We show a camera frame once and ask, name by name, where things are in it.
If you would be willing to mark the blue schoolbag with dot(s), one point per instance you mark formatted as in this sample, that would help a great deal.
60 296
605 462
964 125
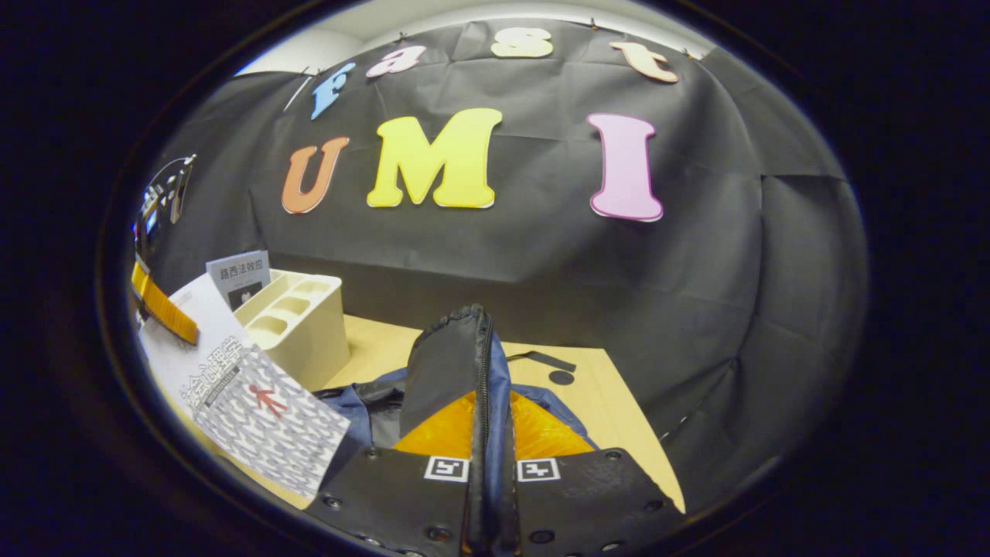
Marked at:
445 363

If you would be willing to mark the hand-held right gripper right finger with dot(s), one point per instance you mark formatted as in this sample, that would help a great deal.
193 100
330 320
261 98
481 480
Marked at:
595 495

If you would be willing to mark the blue-grey book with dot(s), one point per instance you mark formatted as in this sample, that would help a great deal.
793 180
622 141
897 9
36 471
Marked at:
240 275

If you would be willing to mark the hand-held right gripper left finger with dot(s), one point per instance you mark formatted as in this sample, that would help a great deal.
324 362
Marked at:
387 495

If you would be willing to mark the white plastic bookshelf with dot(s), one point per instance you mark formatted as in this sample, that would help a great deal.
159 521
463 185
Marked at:
302 333

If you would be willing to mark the black backdrop cloth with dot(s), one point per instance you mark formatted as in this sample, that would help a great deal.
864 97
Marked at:
657 271

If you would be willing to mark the white book with grey pattern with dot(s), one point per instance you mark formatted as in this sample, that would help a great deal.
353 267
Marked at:
263 418

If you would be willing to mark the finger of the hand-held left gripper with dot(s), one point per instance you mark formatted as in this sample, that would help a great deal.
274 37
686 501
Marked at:
162 305

